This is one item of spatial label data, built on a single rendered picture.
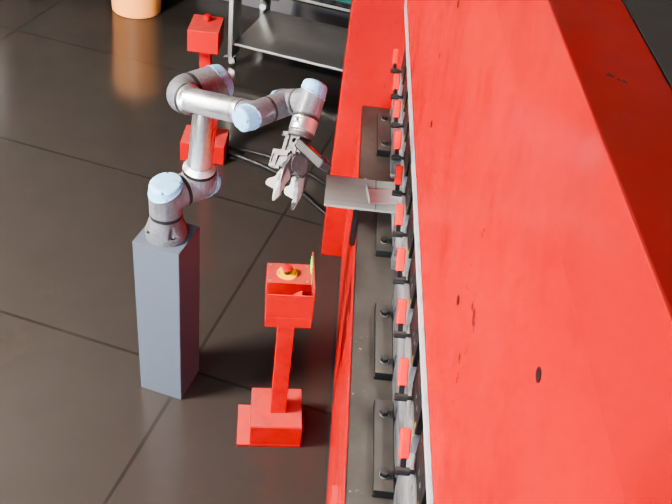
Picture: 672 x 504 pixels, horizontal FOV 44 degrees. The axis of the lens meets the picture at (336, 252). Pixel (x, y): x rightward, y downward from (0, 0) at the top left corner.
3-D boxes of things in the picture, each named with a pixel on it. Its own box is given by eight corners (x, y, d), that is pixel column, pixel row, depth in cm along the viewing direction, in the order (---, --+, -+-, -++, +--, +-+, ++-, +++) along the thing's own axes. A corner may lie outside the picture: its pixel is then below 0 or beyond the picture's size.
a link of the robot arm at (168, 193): (141, 209, 292) (140, 177, 283) (173, 196, 300) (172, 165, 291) (162, 226, 286) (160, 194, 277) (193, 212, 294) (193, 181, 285)
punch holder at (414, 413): (405, 405, 196) (417, 357, 186) (441, 409, 196) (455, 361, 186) (407, 457, 184) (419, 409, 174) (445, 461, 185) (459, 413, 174)
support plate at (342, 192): (326, 176, 299) (326, 174, 299) (398, 185, 300) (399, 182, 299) (323, 206, 285) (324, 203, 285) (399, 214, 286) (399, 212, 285)
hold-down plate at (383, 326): (374, 308, 265) (375, 302, 263) (391, 310, 265) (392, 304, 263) (373, 379, 242) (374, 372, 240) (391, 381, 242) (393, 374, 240)
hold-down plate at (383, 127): (376, 118, 358) (377, 112, 356) (389, 119, 358) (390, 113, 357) (376, 156, 335) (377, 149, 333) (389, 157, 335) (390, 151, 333)
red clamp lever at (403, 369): (398, 357, 188) (394, 400, 186) (416, 359, 188) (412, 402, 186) (397, 357, 190) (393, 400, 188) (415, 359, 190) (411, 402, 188)
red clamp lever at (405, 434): (399, 427, 172) (395, 475, 171) (419, 429, 172) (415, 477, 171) (398, 426, 174) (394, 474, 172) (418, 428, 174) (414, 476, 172)
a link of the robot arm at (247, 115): (146, 80, 257) (245, 102, 225) (175, 71, 264) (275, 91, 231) (153, 116, 262) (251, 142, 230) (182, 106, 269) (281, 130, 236)
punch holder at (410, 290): (402, 292, 227) (412, 245, 217) (433, 295, 227) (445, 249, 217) (403, 330, 215) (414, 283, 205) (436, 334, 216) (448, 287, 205)
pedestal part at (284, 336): (270, 401, 328) (279, 301, 294) (285, 401, 329) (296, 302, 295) (270, 413, 324) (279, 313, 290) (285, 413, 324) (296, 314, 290)
